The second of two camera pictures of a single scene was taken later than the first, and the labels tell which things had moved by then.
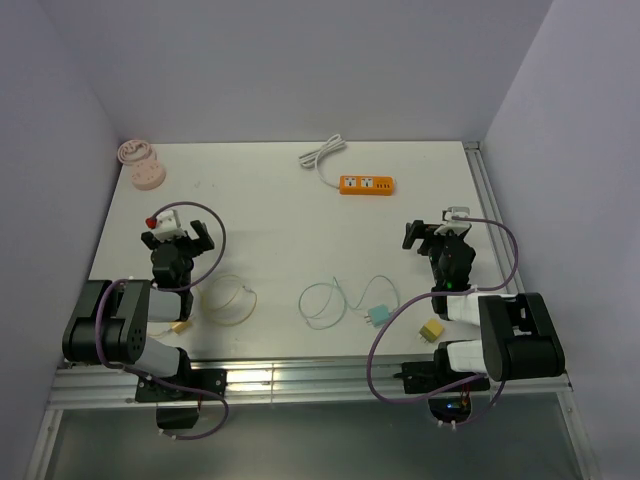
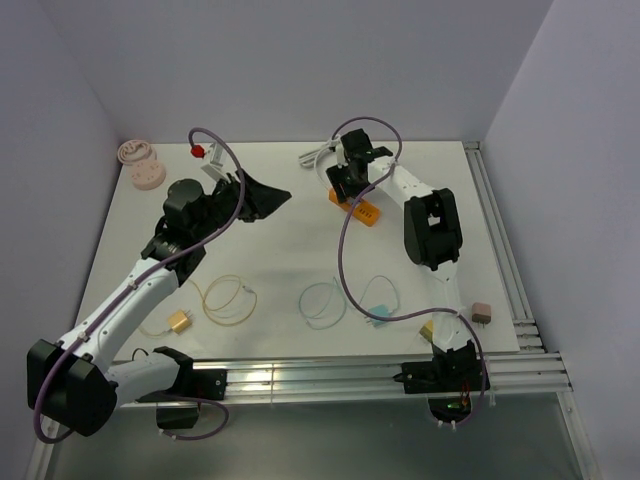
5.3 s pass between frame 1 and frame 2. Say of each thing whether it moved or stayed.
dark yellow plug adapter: stayed
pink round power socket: stayed
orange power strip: moved
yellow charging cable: stayed
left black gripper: moved
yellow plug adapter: stayed
